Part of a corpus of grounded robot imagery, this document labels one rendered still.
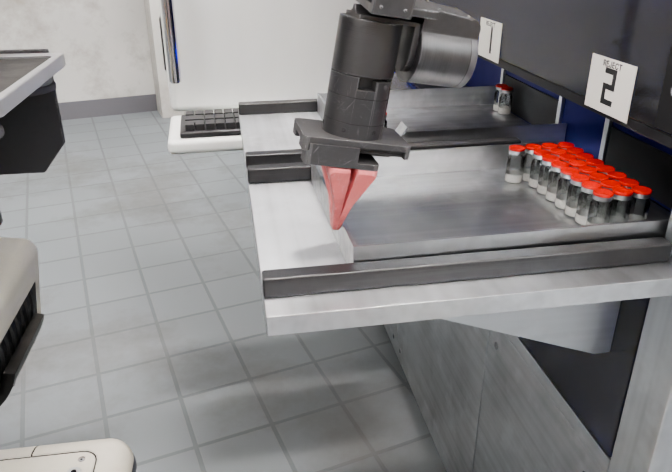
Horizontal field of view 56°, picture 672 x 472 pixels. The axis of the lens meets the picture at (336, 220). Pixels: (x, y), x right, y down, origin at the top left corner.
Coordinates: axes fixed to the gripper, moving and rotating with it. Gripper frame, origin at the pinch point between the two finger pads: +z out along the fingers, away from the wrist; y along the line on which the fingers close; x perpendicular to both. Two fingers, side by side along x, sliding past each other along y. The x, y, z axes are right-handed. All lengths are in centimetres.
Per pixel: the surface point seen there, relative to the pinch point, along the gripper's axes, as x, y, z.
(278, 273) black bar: -7.0, -6.3, 2.6
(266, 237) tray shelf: 4.6, -6.0, 4.5
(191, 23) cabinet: 89, -15, -6
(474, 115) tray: 46, 34, -3
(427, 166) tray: 19.3, 16.4, -0.6
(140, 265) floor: 170, -28, 96
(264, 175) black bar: 20.5, -4.9, 3.1
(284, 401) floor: 82, 17, 89
